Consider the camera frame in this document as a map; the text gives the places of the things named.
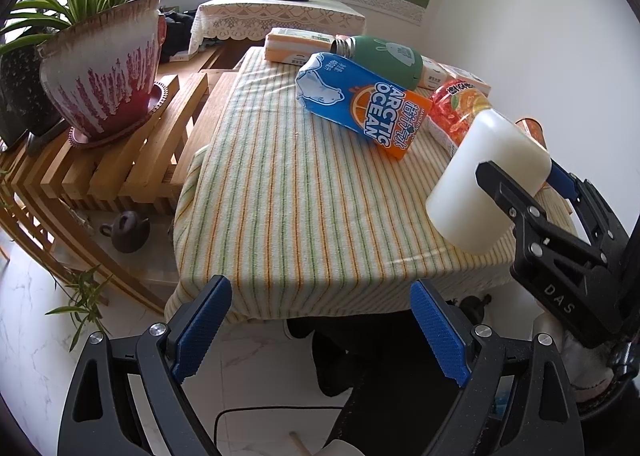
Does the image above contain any small orange cup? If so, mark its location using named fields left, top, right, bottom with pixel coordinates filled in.
left=515, top=117, right=551, bottom=151

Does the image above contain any small green plant shoot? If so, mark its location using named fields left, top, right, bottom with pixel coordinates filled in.
left=45, top=266, right=115, bottom=352

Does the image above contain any green bottle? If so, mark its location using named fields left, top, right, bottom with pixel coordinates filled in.
left=331, top=34, right=426, bottom=90

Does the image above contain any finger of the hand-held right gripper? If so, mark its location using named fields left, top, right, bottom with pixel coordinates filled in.
left=475, top=161, right=608, bottom=271
left=546, top=162, right=632, bottom=259

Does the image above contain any white cup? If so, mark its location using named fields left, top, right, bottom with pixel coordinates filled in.
left=426, top=108, right=552, bottom=255

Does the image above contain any brown clay teapot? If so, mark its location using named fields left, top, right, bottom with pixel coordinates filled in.
left=100, top=211, right=151, bottom=254

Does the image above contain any striped tablecloth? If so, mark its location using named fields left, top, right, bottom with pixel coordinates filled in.
left=165, top=46, right=576, bottom=327

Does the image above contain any red and white flower pot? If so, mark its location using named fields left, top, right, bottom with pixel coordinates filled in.
left=39, top=0, right=167, bottom=137

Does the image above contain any dark speckled flower pot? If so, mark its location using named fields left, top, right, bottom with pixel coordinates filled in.
left=0, top=28, right=66, bottom=151

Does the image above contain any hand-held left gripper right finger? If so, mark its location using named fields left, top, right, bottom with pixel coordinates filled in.
left=410, top=278, right=584, bottom=456

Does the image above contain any white printed box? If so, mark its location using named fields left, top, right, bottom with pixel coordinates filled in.
left=417, top=56, right=492, bottom=97

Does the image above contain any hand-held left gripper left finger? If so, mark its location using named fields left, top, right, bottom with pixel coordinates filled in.
left=57, top=275, right=233, bottom=456

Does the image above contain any blue and orange drink carton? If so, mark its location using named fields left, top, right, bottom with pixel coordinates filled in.
left=295, top=52, right=433, bottom=163

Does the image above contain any orange and white tissue packet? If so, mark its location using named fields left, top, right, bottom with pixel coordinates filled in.
left=264, top=28, right=346, bottom=67

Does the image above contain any white lace tablecloth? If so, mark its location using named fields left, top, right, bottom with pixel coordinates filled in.
left=190, top=0, right=366, bottom=52

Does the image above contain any person's dark trouser leg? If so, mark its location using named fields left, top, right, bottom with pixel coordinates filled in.
left=310, top=306, right=501, bottom=456

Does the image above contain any red pot saucer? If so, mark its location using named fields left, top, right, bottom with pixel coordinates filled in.
left=69, top=80, right=166, bottom=151

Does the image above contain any wooden slatted rack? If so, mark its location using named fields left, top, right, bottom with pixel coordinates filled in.
left=0, top=43, right=251, bottom=317

